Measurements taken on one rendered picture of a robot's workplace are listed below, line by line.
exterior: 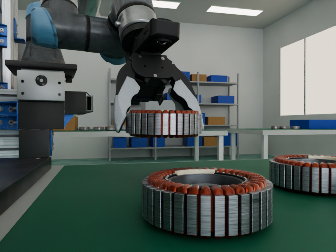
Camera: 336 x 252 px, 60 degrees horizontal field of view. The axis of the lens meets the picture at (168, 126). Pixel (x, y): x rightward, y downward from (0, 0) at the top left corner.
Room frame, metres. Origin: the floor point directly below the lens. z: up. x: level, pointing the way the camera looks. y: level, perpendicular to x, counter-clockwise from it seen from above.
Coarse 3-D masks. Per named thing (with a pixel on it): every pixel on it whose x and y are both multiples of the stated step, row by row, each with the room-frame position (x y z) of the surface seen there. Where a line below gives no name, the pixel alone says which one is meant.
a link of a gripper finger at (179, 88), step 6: (174, 84) 0.47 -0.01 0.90; (180, 84) 0.48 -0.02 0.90; (168, 90) 0.50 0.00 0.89; (174, 90) 0.47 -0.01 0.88; (180, 90) 0.47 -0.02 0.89; (186, 90) 0.47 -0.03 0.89; (174, 96) 0.47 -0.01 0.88; (180, 96) 0.46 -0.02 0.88; (186, 96) 0.47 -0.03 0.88; (192, 96) 0.47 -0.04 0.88; (174, 102) 0.50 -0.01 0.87; (180, 102) 0.47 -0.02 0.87; (186, 102) 0.46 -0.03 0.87; (192, 102) 0.47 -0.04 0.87; (180, 108) 0.49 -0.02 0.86; (186, 108) 0.46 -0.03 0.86; (192, 108) 0.46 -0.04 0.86; (198, 108) 0.46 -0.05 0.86
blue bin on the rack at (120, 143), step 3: (114, 138) 6.31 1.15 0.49; (117, 138) 6.32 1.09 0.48; (120, 138) 6.34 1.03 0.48; (123, 138) 6.35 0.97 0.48; (126, 138) 6.37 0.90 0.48; (114, 141) 6.31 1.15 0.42; (117, 141) 6.32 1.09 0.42; (120, 141) 6.34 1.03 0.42; (123, 141) 6.35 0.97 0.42; (126, 141) 6.37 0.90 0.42; (114, 144) 6.31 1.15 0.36; (117, 144) 6.32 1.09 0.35; (120, 144) 6.34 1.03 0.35; (123, 144) 6.35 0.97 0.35; (126, 144) 6.37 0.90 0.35; (114, 147) 6.31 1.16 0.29; (117, 147) 6.32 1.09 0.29; (120, 147) 6.34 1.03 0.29; (123, 147) 6.35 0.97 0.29; (126, 147) 6.37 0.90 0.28
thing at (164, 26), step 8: (152, 24) 0.41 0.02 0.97; (160, 24) 0.41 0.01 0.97; (168, 24) 0.41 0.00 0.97; (176, 24) 0.42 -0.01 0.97; (144, 32) 0.44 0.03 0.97; (152, 32) 0.41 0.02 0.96; (160, 32) 0.41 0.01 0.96; (168, 32) 0.41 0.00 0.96; (176, 32) 0.42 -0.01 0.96; (136, 40) 0.48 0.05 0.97; (144, 40) 0.44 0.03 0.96; (152, 40) 0.43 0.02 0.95; (160, 40) 0.42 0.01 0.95; (168, 40) 0.42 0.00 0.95; (176, 40) 0.43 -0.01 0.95; (136, 48) 0.48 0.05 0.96; (144, 48) 0.47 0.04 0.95; (152, 48) 0.47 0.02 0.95; (160, 48) 0.47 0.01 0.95
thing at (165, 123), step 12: (132, 120) 0.39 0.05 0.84; (144, 120) 0.38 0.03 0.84; (156, 120) 0.37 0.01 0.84; (168, 120) 0.38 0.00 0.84; (180, 120) 0.38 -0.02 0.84; (192, 120) 0.39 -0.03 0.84; (132, 132) 0.39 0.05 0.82; (144, 132) 0.38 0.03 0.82; (156, 132) 0.37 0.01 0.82; (168, 132) 0.38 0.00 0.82; (180, 132) 0.38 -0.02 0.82; (192, 132) 0.39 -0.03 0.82
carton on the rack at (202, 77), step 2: (192, 74) 6.73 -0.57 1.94; (194, 74) 6.74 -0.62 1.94; (196, 74) 6.75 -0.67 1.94; (200, 74) 6.77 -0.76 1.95; (202, 74) 6.78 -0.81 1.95; (204, 74) 6.79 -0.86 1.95; (190, 76) 6.83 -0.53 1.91; (192, 76) 6.73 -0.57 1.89; (194, 76) 6.74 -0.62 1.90; (196, 76) 6.75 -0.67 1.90; (200, 76) 6.77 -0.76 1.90; (202, 76) 6.78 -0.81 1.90; (204, 76) 6.79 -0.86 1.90; (206, 76) 6.80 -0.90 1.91; (190, 78) 6.83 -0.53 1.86; (192, 78) 6.73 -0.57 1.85; (194, 78) 6.74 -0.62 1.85; (196, 78) 6.75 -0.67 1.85; (200, 78) 6.77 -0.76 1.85; (202, 78) 6.78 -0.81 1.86; (204, 78) 6.79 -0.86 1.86; (206, 78) 6.80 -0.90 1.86; (190, 80) 6.83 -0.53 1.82; (192, 80) 6.73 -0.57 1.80; (194, 80) 6.74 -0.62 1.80; (196, 80) 6.75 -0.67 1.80; (200, 80) 6.77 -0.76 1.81; (202, 80) 6.78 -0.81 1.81; (204, 80) 6.79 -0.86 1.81; (206, 80) 6.80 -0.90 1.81
